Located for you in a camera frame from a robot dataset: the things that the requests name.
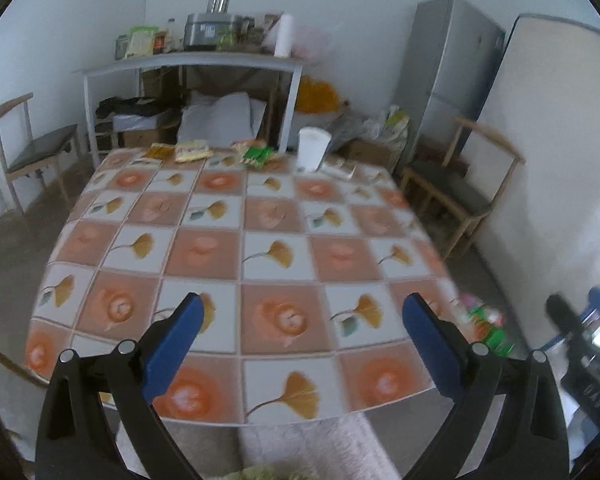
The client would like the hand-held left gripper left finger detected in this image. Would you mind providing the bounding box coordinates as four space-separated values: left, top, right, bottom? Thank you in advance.
36 292 206 480

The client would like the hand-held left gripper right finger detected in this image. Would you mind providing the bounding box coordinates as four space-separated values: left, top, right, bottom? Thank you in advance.
401 292 571 480

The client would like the green snack wrapper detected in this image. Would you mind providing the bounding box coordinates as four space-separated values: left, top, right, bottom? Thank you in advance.
467 307 513 358

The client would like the white mattress blue edge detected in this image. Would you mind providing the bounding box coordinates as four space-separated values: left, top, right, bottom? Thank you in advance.
480 14 600 356

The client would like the orange leaf printed tablecloth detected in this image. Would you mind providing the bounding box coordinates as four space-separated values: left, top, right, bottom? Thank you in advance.
24 147 461 428

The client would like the wooden chair grey seat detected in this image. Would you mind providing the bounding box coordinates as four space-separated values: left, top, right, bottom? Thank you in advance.
0 92 83 216
400 117 526 261

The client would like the curved wooden chair back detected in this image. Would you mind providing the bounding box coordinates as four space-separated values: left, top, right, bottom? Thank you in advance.
0 334 48 391

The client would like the beige sachet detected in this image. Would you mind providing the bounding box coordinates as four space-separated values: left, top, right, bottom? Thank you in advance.
322 157 356 180

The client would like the brown cardboard box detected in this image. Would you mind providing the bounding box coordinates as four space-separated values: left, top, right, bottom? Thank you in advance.
340 139 401 171
117 127 178 150

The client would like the small green snack packet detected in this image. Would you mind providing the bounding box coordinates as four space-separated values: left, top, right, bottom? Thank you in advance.
242 146 276 168

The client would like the white plastic bag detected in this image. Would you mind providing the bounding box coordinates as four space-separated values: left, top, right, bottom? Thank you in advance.
370 105 411 146

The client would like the white foam box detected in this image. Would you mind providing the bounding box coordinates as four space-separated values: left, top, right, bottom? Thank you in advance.
112 112 178 133

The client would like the grey plastic bag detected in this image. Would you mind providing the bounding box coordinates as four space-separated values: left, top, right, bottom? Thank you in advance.
330 112 376 153

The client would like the white paper cup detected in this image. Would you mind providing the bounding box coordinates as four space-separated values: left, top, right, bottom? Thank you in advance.
297 127 329 173

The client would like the white woven sack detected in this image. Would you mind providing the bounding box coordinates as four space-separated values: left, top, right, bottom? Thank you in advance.
176 91 268 148

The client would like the black cloth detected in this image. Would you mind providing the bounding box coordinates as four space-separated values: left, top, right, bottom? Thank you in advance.
96 96 181 121

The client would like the grey refrigerator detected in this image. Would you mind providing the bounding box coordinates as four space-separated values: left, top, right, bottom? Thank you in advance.
392 0 506 161

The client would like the yellow plastic bag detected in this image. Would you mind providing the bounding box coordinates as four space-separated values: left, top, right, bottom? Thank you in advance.
297 76 341 113

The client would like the white metal side table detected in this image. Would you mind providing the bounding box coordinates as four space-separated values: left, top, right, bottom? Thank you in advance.
82 55 305 168

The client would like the green food packet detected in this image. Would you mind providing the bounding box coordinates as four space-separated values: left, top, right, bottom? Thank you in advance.
125 26 160 58

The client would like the dark sauce bottle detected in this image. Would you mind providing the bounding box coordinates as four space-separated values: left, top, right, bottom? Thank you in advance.
152 19 177 53

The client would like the pink plastic bag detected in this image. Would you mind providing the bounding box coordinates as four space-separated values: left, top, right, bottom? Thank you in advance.
262 22 331 63

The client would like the white paper towel roll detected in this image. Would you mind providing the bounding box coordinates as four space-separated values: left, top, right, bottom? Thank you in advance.
274 13 295 58

